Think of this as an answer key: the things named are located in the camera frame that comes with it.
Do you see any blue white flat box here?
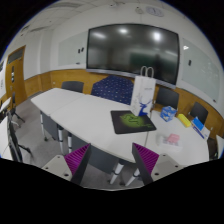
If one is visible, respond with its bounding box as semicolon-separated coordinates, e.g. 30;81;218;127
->
191;117;210;140

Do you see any white table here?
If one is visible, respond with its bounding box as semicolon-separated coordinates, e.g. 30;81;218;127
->
31;88;83;154
50;95;209;166

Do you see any wooden door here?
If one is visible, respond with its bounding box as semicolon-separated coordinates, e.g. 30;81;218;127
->
5;47;27;105

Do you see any pink white charger pack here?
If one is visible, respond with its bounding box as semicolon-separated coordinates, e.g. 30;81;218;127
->
158;134;182;150

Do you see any blue tissue box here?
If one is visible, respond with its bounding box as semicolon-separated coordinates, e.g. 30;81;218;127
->
160;106;177;122

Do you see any black green mouse pad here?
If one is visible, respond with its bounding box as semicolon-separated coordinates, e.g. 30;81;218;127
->
111;110;156;134

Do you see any yellow small box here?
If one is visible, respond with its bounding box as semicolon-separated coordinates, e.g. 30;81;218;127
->
177;114;191;127

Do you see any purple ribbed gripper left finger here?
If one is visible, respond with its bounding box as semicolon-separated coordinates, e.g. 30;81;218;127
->
65;144;91;185

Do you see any left glass whiteboard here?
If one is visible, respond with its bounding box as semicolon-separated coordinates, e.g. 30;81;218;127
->
58;31;88;66

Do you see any dark grey chair middle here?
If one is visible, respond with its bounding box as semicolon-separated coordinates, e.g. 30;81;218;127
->
155;87;179;109

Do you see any dark grey chair left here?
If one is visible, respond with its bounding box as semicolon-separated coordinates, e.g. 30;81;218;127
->
61;81;84;93

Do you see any right glass whiteboard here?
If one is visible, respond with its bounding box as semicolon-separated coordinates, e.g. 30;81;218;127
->
182;39;220;102

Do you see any white table left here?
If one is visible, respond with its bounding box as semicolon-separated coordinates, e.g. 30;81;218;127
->
31;88;83;154

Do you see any blue patterned sofa chair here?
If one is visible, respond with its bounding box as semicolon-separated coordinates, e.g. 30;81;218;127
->
91;75;133;105

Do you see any dark grey chair right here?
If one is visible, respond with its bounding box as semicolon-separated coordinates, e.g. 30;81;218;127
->
189;102;208;124

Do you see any white paper gift bag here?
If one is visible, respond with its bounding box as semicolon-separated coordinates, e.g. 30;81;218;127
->
131;66;156;116

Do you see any large black wall display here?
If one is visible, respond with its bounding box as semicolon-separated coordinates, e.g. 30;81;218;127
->
86;23;180;87

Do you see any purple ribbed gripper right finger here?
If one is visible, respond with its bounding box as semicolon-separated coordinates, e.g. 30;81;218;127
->
132;143;159;185

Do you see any black tripod stand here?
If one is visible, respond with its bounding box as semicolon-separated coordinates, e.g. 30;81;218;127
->
7;93;31;162

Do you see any dark grey chair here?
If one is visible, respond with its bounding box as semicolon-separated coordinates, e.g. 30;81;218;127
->
189;102;208;124
155;87;179;109
61;81;84;93

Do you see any glass whiteboard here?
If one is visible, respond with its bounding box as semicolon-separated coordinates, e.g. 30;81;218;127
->
182;39;220;102
58;31;88;66

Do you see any white table centre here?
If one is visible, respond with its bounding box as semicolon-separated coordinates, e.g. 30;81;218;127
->
50;95;209;166

